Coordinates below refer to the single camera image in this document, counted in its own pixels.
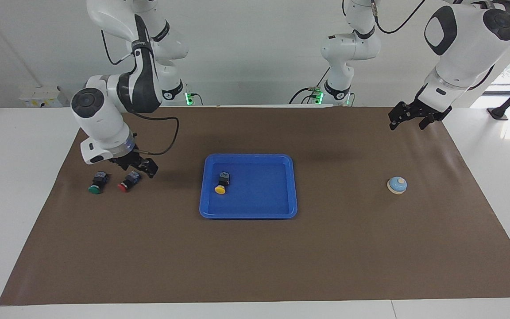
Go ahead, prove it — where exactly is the blue plastic tray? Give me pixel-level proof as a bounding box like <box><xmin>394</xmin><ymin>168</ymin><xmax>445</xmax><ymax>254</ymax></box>
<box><xmin>199</xmin><ymin>153</ymin><xmax>298</xmax><ymax>220</ymax></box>

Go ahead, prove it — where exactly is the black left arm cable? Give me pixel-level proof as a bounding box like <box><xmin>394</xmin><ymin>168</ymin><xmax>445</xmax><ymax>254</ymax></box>
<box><xmin>371</xmin><ymin>0</ymin><xmax>510</xmax><ymax>35</ymax></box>

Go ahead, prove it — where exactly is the black base cable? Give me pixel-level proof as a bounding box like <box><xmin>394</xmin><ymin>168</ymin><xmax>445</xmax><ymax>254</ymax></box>
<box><xmin>288</xmin><ymin>66</ymin><xmax>332</xmax><ymax>105</ymax></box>
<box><xmin>185</xmin><ymin>82</ymin><xmax>204</xmax><ymax>106</ymax></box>

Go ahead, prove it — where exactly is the yellow push button switch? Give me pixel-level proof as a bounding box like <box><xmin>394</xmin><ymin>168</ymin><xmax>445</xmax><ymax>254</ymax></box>
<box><xmin>214</xmin><ymin>172</ymin><xmax>231</xmax><ymax>195</ymax></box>

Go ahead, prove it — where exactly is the green push button switch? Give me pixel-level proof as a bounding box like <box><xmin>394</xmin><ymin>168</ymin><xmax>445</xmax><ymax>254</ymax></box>
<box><xmin>88</xmin><ymin>171</ymin><xmax>110</xmax><ymax>195</ymax></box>

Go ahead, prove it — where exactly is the brown table mat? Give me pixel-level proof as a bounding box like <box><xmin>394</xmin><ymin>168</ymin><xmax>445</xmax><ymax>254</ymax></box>
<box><xmin>0</xmin><ymin>106</ymin><xmax>510</xmax><ymax>306</ymax></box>

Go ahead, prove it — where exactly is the white power box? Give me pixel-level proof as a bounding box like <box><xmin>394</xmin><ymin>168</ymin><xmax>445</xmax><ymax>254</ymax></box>
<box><xmin>19</xmin><ymin>86</ymin><xmax>70</xmax><ymax>108</ymax></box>

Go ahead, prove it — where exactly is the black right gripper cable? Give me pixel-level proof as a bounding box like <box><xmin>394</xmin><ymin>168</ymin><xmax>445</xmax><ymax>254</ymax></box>
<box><xmin>101</xmin><ymin>29</ymin><xmax>180</xmax><ymax>156</ymax></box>

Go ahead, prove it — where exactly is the red push button switch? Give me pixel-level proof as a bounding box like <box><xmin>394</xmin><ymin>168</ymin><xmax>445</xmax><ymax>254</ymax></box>
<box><xmin>118</xmin><ymin>171</ymin><xmax>141</xmax><ymax>192</ymax></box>

